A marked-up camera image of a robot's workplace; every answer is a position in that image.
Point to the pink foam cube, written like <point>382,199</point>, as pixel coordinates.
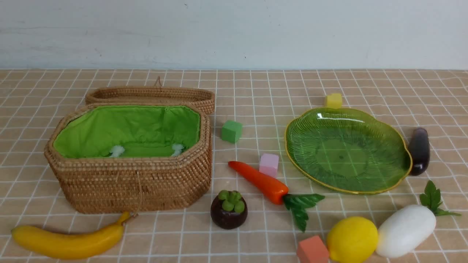
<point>269,164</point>

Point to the orange foam cube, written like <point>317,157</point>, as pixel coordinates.
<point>312,250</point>

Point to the yellow toy banana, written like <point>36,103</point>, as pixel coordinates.
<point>70,247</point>

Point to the dark purple toy mangosteen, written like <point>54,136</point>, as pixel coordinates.
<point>229,209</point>

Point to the woven rattan basket green lining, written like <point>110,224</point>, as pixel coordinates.
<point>116,157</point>

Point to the white toy radish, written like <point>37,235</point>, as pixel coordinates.
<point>410,226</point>

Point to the green glass leaf plate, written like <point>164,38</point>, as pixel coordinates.
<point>347,150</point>

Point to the checkered beige tablecloth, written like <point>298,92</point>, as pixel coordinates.
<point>34,100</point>

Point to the yellow toy lemon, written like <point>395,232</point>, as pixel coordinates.
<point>352,240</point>

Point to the green foam cube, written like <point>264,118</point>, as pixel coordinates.
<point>231,131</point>

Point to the dark purple toy eggplant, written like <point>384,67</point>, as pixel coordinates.
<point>419,148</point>

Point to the yellow foam cube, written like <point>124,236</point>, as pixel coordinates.
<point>334,101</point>

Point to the orange toy carrot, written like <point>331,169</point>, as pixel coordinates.
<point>278,193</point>

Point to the woven rattan basket lid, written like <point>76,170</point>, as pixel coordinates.
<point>202,99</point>

